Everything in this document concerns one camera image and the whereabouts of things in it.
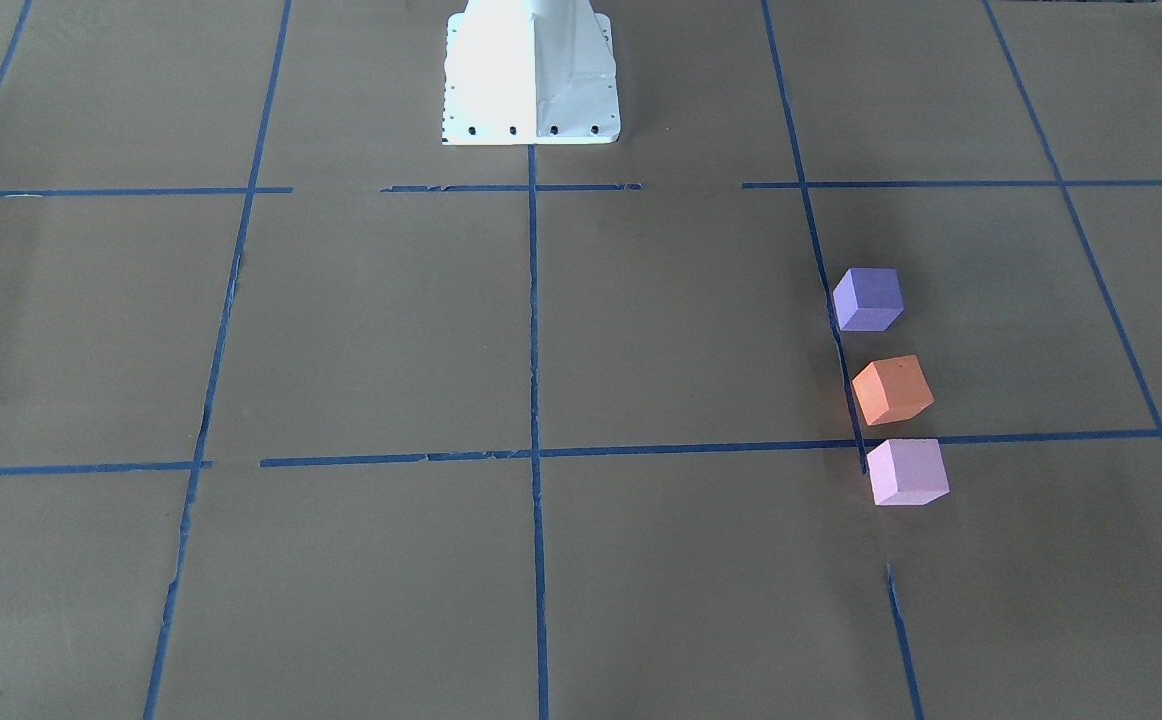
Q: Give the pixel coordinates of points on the orange foam cube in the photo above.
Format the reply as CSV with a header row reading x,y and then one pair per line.
x,y
892,389

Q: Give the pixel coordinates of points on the purple foam cube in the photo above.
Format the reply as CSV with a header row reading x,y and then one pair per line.
x,y
868,300

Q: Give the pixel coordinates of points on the brown paper table cover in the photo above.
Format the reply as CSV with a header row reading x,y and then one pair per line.
x,y
306,415

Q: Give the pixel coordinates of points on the pink foam cube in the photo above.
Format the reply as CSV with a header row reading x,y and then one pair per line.
x,y
907,472

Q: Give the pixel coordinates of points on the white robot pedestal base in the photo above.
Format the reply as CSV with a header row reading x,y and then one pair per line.
x,y
530,73

